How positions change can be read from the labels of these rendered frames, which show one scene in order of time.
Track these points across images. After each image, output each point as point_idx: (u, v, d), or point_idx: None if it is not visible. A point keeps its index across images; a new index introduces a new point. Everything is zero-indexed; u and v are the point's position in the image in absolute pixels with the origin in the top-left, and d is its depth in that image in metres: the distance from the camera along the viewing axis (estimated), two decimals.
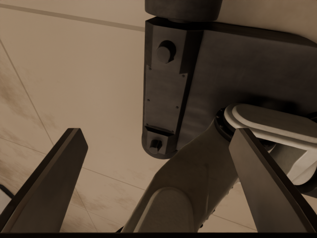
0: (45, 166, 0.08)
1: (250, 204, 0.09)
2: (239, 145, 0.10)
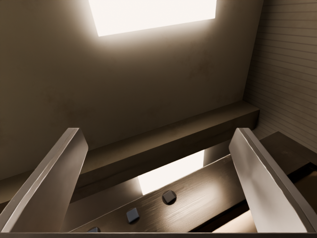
0: (45, 166, 0.08)
1: (250, 204, 0.09)
2: (239, 145, 0.10)
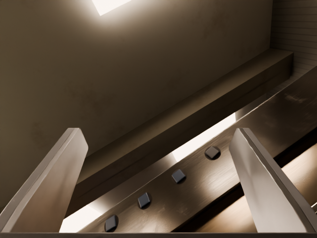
0: (45, 166, 0.08)
1: (250, 204, 0.09)
2: (239, 145, 0.10)
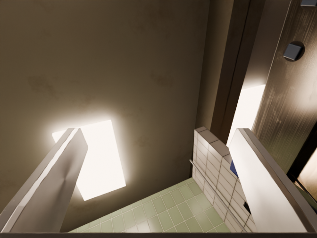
0: (45, 166, 0.08)
1: (250, 204, 0.09)
2: (239, 145, 0.10)
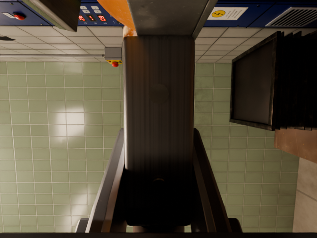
0: (117, 166, 0.08)
1: None
2: None
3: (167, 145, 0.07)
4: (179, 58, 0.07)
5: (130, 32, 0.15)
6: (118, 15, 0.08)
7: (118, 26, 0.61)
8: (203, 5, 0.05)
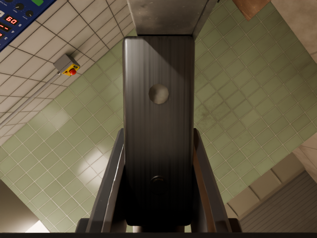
0: (117, 166, 0.08)
1: None
2: None
3: (167, 145, 0.07)
4: (179, 58, 0.07)
5: None
6: None
7: (33, 20, 0.61)
8: (203, 5, 0.05)
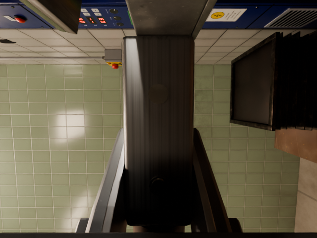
0: (117, 166, 0.08)
1: None
2: None
3: (167, 145, 0.07)
4: (179, 58, 0.07)
5: None
6: None
7: (118, 28, 0.62)
8: (202, 5, 0.05)
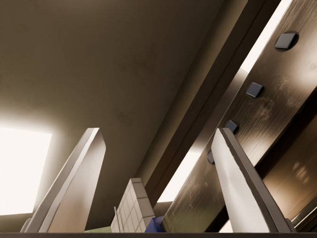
0: (72, 166, 0.08)
1: (227, 204, 0.09)
2: (219, 145, 0.10)
3: None
4: None
5: None
6: None
7: None
8: None
